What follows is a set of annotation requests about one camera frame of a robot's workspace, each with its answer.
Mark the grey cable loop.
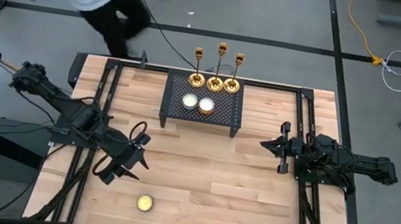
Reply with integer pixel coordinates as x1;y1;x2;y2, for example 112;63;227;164
206;61;237;77

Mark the black cable beside table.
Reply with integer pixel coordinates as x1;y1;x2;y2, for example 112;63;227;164
0;134;67;224

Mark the medium brass candlestick holder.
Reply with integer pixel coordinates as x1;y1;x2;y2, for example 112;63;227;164
221;51;246;96

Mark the black perforated metal shelf riser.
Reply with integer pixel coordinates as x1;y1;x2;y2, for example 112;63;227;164
157;68;248;140

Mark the short brass candlestick holder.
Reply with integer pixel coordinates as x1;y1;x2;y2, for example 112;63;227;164
187;46;210;89

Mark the orange leaf patterned candle tin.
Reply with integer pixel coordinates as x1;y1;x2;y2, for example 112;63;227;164
196;96;217;117

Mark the red blue patterned candle tin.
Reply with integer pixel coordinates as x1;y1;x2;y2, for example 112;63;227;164
135;193;156;214

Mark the long black floor cable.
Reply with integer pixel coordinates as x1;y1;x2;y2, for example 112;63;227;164
140;9;206;71

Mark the teal white floral candle tin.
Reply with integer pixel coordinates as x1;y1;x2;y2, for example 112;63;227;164
180;92;201;112

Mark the black frame clamp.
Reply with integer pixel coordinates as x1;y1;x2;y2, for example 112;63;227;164
138;49;150;70

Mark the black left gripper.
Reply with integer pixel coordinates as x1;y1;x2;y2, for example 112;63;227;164
98;126;155;191

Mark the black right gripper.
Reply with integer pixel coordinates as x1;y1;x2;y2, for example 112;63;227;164
256;118;306;177

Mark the black aluminium table frame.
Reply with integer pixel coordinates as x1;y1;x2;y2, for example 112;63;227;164
26;50;377;224

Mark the yellow extension cable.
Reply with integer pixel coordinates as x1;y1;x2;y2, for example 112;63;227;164
339;0;394;68

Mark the tallest brass candlestick holder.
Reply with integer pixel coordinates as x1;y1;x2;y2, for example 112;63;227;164
205;40;230;94

